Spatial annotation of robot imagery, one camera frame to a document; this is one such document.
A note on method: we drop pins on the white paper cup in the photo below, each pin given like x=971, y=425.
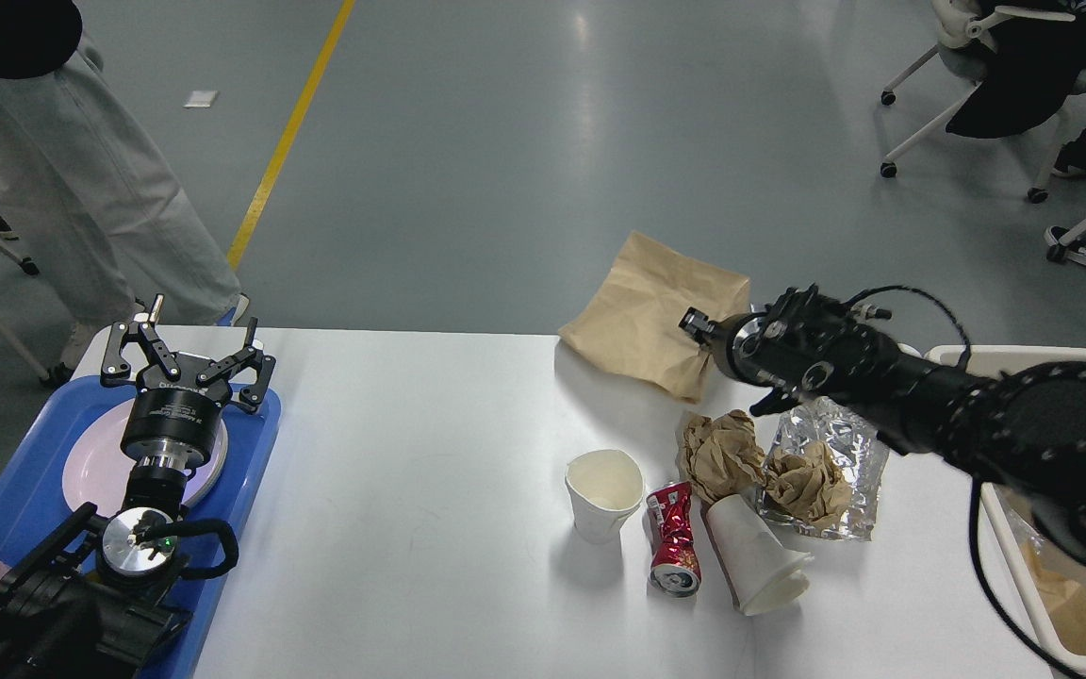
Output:
x=605, y=488
x=764, y=574

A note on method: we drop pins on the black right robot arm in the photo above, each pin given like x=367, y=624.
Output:
x=1026, y=430

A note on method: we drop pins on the pink plate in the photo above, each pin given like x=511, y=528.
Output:
x=96, y=471

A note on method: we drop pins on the brown paper ball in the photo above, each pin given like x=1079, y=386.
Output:
x=720, y=457

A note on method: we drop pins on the crushed red soda can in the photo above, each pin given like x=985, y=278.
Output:
x=674, y=566

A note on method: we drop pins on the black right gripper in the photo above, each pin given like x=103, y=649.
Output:
x=727, y=340

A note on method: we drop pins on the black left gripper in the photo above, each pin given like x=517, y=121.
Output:
x=172, y=417

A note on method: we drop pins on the lying white paper cup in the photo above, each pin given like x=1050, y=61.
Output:
x=764, y=574

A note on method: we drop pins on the person in grey trousers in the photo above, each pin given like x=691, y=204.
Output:
x=83, y=182

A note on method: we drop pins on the silver foil wrapper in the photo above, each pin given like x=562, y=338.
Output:
x=857, y=450

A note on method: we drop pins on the brown paper bag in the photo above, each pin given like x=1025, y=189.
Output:
x=631, y=326
x=1064, y=598

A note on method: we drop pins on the beige plastic bin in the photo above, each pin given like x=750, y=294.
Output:
x=1008, y=514

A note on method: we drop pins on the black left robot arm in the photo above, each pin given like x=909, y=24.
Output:
x=92, y=599

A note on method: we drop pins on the brown paper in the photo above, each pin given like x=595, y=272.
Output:
x=806, y=485

